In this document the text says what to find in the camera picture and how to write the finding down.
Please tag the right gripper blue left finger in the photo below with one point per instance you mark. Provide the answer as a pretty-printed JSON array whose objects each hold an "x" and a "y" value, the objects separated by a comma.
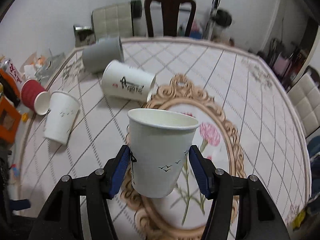
[{"x": 60, "y": 217}]

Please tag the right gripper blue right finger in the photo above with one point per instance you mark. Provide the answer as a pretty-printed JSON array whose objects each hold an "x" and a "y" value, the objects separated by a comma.
[{"x": 258, "y": 216}]

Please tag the white paper cup with birds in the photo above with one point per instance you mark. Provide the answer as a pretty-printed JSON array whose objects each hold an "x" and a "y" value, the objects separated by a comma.
[{"x": 159, "y": 143}]

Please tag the white paper cup upright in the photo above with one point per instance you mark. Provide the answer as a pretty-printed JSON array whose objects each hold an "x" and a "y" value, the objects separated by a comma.
[{"x": 62, "y": 113}]

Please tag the red ribbed paper cup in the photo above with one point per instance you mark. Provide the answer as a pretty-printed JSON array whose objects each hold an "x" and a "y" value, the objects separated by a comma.
[{"x": 35, "y": 97}]

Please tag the white calligraphy paper cup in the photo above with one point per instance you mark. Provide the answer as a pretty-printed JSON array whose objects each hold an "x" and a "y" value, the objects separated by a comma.
[{"x": 121, "y": 80}]

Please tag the grey ribbed cup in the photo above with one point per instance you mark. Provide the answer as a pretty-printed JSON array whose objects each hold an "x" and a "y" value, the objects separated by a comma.
[{"x": 96, "y": 57}]

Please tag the blue ruffled cloth pile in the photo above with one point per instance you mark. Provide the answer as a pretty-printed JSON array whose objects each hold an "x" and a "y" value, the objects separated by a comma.
[{"x": 313, "y": 146}]

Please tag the floral diamond pattern tablecloth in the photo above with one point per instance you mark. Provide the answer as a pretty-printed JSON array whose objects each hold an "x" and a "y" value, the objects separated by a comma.
[{"x": 241, "y": 118}]

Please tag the yellow bottle cap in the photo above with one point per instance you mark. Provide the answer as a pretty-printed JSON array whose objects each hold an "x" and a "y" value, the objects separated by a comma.
[{"x": 25, "y": 117}]

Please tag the orange box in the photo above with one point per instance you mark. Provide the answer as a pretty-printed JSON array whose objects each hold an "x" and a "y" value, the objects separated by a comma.
[{"x": 10, "y": 119}]

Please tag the white padded chair right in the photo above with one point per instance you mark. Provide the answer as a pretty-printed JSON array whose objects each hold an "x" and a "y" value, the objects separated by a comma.
[{"x": 304, "y": 96}]

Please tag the glass ashtray tray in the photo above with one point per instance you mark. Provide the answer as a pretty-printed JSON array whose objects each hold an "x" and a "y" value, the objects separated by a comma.
[{"x": 50, "y": 66}]

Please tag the dark wooden chair right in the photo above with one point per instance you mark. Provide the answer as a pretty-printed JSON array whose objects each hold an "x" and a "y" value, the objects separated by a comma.
[{"x": 313, "y": 73}]

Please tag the dark wooden chair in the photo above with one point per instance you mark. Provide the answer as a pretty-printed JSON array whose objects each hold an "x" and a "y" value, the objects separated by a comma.
[
  {"x": 170, "y": 11},
  {"x": 313, "y": 73}
]

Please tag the pink suitcase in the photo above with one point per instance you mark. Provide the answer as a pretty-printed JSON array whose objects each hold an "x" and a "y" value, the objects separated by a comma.
[{"x": 281, "y": 65}]

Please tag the open black and white box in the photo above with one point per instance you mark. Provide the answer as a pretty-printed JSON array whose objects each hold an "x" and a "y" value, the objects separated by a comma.
[{"x": 84, "y": 36}]

